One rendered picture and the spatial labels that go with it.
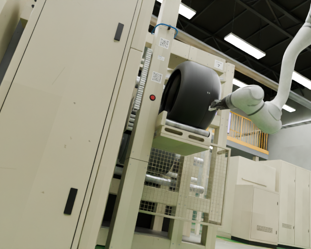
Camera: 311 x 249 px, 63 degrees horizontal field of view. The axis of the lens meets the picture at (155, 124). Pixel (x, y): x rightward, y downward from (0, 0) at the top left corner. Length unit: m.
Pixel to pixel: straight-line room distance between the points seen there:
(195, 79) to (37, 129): 1.13
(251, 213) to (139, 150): 4.79
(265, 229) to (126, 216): 5.17
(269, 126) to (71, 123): 0.93
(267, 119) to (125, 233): 1.01
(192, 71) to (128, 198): 0.92
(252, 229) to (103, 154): 5.54
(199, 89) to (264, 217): 5.08
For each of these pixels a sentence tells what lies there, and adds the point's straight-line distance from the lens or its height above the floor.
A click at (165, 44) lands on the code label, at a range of 1.97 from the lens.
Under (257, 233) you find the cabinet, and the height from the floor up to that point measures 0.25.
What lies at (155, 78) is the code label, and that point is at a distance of 1.81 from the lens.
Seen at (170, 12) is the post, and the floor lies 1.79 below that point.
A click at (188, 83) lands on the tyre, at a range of 1.69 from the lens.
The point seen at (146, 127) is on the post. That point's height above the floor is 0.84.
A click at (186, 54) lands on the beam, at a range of 2.34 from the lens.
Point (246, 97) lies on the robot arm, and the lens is 1.27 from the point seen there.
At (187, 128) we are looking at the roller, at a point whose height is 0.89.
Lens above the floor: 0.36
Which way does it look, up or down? 18 degrees up
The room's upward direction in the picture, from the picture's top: 12 degrees clockwise
